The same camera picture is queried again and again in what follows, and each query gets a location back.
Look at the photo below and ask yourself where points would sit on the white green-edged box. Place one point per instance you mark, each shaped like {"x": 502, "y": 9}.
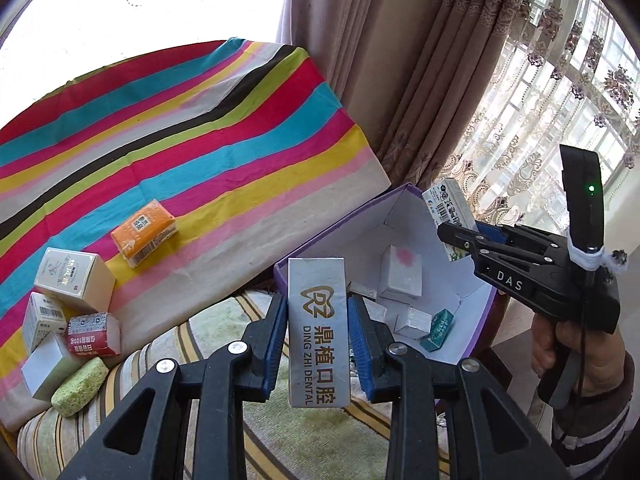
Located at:
{"x": 446, "y": 203}

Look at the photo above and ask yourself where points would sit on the green round sponge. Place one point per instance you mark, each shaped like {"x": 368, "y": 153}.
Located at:
{"x": 78, "y": 390}

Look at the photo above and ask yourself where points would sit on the white barcode medicine box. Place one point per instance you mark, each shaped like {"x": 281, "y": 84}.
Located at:
{"x": 43, "y": 315}

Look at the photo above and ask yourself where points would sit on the striped plush cushion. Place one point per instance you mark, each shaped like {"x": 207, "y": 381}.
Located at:
{"x": 280, "y": 442}

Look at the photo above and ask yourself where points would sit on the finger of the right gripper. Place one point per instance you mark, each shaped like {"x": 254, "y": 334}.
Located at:
{"x": 465, "y": 239}
{"x": 513, "y": 235}

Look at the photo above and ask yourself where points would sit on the plain white cube box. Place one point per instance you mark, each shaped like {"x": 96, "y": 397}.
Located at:
{"x": 413, "y": 323}

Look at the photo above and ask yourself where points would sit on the purple open cardboard box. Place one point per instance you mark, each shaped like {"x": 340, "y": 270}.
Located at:
{"x": 401, "y": 218}

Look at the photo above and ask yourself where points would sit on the orange tissue pack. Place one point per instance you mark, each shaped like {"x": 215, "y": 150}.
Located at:
{"x": 141, "y": 234}

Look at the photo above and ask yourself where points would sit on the white dental long box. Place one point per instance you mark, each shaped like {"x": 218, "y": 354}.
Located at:
{"x": 318, "y": 343}

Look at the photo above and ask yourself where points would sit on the rainbow striped cloth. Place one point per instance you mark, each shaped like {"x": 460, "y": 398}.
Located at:
{"x": 243, "y": 143}

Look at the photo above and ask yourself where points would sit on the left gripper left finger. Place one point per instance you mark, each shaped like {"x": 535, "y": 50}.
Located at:
{"x": 144, "y": 437}

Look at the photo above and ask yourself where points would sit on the white saxophone cube box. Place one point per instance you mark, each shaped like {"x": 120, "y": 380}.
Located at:
{"x": 377, "y": 312}

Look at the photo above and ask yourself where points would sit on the white lace curtain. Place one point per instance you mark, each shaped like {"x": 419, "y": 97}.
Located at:
{"x": 567, "y": 74}

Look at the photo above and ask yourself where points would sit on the teal white small box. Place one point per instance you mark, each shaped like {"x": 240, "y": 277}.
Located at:
{"x": 440, "y": 328}

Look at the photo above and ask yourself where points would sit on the beige patterned curtain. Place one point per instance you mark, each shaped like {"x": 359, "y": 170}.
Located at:
{"x": 410, "y": 72}

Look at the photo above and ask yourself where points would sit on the grey plain box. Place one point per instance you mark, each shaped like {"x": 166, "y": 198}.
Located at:
{"x": 49, "y": 365}

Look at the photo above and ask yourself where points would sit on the cream herbal tall box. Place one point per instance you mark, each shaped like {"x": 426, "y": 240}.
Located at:
{"x": 81, "y": 280}

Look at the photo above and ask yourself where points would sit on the striped sleeve forearm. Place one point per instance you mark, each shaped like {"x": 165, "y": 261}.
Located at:
{"x": 591, "y": 437}

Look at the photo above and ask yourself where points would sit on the red QR code box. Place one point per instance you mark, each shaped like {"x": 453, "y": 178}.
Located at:
{"x": 96, "y": 334}

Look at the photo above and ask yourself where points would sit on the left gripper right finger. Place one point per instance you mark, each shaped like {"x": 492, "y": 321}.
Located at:
{"x": 489, "y": 437}

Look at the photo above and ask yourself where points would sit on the person's right hand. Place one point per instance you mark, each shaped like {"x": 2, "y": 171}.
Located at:
{"x": 605, "y": 354}

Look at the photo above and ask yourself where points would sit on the large white pink-flower box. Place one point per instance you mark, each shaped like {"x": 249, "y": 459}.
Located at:
{"x": 401, "y": 275}

